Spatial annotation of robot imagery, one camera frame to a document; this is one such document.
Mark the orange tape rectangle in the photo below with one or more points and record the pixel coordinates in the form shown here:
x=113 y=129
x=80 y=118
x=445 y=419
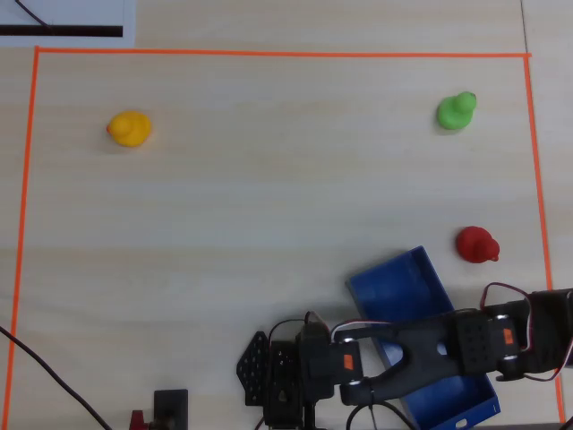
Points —
x=268 y=53

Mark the blue plastic box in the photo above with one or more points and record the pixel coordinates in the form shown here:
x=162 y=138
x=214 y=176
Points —
x=403 y=291

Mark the white paper with black bar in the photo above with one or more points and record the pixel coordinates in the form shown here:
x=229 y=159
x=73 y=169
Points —
x=67 y=13

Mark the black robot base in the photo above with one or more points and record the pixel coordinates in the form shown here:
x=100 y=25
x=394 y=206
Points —
x=259 y=372

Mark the red rubber duck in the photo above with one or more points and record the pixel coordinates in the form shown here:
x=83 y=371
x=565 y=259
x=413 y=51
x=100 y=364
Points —
x=475 y=244

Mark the black camera stand with clamp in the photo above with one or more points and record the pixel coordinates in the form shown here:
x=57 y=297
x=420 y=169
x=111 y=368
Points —
x=171 y=405

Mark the green rubber duck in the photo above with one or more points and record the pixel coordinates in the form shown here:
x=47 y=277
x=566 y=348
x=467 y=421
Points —
x=453 y=113

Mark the yellow rubber duck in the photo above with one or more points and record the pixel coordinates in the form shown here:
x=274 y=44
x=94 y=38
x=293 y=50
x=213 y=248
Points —
x=130 y=130

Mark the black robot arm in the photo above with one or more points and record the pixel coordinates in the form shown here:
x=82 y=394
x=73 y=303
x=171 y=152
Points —
x=430 y=349

